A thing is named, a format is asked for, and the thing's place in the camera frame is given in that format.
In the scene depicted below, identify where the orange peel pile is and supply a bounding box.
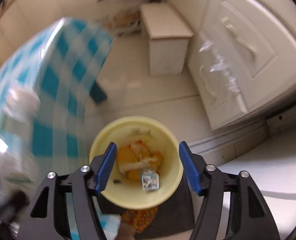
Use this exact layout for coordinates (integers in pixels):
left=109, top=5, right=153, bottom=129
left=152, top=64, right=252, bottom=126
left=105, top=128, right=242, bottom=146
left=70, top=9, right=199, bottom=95
left=116, top=140, right=164, bottom=182

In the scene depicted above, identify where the small blue drink carton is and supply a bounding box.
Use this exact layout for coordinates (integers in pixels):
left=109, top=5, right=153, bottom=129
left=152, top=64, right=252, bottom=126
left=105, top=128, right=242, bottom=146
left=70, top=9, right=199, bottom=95
left=140, top=169, right=159, bottom=191

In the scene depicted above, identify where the yellow trash bin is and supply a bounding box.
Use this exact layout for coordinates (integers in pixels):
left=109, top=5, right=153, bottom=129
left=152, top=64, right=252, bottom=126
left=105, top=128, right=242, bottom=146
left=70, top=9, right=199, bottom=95
left=89, top=116, right=183, bottom=210

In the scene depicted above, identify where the blue checkered plastic tablecloth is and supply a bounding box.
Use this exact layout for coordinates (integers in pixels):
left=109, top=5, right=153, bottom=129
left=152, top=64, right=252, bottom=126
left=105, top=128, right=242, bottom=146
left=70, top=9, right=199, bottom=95
left=0, top=18, right=113, bottom=239

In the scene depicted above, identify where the white drawer cabinet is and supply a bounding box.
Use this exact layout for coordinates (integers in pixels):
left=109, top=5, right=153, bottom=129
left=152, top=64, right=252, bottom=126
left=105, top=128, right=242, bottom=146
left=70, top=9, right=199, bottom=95
left=189, top=0, right=296, bottom=130

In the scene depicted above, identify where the white small stool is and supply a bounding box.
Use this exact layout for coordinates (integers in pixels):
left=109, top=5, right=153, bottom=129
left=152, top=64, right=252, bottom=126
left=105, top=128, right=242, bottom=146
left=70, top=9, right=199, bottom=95
left=140, top=3, right=194, bottom=76

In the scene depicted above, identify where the white storage rack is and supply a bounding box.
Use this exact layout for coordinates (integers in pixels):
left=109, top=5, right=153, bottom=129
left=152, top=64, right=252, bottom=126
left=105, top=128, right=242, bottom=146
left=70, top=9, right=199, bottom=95
left=97, top=0, right=165, bottom=36

